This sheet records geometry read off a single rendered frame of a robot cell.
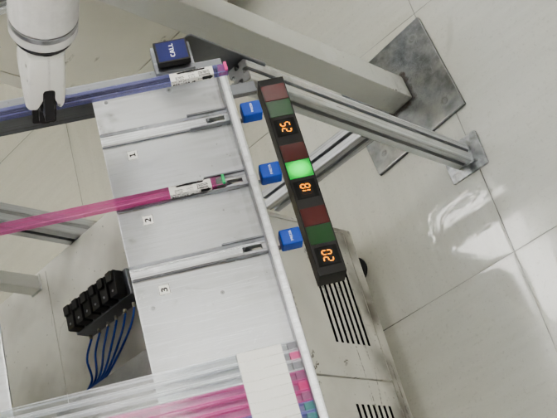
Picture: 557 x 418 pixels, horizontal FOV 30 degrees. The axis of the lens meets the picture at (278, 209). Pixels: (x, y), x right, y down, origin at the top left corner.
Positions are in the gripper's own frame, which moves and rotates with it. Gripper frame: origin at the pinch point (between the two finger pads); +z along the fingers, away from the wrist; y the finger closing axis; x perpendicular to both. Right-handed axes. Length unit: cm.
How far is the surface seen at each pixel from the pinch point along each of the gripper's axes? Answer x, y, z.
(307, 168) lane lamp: 36.2, 11.0, 6.6
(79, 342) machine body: 5, 9, 59
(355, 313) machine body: 60, 11, 64
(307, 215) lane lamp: 34.2, 18.4, 6.9
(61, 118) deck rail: 4.0, -8.0, 14.5
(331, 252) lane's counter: 35.7, 24.9, 6.7
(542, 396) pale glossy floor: 84, 38, 51
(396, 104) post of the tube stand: 79, -31, 53
